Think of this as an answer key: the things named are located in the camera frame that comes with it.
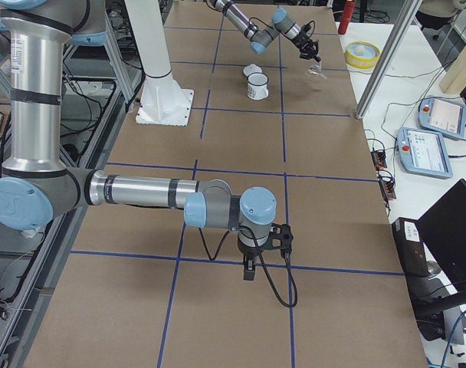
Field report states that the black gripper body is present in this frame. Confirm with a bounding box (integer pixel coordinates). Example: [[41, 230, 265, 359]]
[[293, 30, 319, 58], [238, 241, 263, 268]]

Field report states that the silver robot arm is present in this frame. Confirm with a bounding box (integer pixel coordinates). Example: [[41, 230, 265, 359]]
[[0, 1, 280, 281], [206, 1, 321, 63]]

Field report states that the white cup lid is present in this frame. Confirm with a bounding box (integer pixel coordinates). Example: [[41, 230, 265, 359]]
[[243, 64, 263, 78]]

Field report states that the white enamel cup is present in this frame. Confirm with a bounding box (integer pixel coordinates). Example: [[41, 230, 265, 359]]
[[248, 72, 269, 100]]

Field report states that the yellow tape roll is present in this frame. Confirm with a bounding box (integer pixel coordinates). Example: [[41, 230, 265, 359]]
[[344, 41, 381, 70]]

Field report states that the red bottle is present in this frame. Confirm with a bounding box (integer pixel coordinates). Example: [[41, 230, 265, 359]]
[[337, 0, 356, 35]]

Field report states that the far orange black adapter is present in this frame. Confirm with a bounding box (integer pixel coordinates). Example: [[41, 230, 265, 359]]
[[371, 149, 387, 169]]

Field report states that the orange black adapter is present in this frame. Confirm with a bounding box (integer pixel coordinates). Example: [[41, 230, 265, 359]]
[[379, 176, 396, 201], [371, 149, 387, 169]]

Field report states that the far teach pendant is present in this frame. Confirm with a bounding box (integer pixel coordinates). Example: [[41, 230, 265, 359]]
[[418, 96, 466, 140]]

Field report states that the teach pendant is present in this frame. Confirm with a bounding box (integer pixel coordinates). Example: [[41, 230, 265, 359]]
[[418, 96, 466, 140], [397, 127, 453, 179]]

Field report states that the near teach pendant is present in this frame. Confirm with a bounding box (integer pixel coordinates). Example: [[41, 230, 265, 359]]
[[397, 127, 453, 179]]

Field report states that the wooden board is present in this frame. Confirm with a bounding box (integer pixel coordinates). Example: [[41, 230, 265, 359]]
[[439, 46, 466, 94]]

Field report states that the near orange black adapter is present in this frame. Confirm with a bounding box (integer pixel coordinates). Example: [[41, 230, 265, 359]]
[[379, 176, 396, 201]]

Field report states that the black monitor stand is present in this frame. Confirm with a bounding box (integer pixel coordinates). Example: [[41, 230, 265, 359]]
[[411, 289, 466, 344]]

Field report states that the black laptop computer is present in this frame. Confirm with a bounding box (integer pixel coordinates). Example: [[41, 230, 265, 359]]
[[392, 179, 466, 291]]

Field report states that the black camera cable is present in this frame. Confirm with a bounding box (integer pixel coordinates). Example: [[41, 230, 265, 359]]
[[198, 225, 299, 308]]

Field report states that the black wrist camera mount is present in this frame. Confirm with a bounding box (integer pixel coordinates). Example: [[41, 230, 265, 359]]
[[264, 223, 294, 259]]

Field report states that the aluminium frame post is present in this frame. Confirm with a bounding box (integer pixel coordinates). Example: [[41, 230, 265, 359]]
[[355, 0, 422, 120]]

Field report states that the white pedestal column base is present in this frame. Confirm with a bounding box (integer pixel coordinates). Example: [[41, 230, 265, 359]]
[[125, 0, 194, 127]]

